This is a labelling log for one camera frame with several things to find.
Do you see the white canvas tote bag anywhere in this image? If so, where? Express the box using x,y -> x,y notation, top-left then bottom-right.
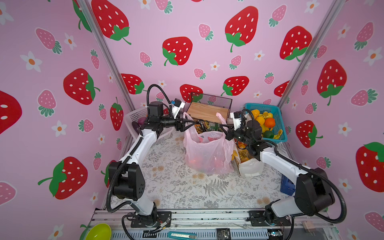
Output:
231,143 -> 264,178

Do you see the pink plastic grocery bag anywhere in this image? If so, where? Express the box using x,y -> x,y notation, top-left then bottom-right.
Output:
183,126 -> 236,175

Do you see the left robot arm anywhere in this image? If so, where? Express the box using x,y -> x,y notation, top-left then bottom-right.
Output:
106,98 -> 194,227

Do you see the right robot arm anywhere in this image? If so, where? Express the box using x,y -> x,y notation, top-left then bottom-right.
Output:
220,109 -> 347,226

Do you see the toy yellow lemon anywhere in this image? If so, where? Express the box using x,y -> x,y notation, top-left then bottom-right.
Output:
256,116 -> 265,126

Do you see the toy avocado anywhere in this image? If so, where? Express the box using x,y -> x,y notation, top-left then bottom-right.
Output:
263,130 -> 275,139

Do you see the toy orange fruit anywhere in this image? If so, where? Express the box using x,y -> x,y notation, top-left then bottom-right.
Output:
264,118 -> 276,129

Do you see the teal plastic basket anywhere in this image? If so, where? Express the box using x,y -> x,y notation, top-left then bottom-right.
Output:
245,103 -> 288,143

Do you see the white plastic basket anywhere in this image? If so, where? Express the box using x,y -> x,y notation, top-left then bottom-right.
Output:
124,107 -> 175,144

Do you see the blue box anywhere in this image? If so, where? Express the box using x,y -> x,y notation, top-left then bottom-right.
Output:
281,175 -> 296,196

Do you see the teal utility knife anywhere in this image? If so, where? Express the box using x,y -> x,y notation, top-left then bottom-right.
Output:
167,231 -> 198,240

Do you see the green plastic bowl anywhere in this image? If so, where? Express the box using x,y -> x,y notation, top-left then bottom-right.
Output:
85,223 -> 112,240

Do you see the black wire wooden shelf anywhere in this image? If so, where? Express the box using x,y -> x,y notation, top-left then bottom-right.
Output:
183,92 -> 232,134

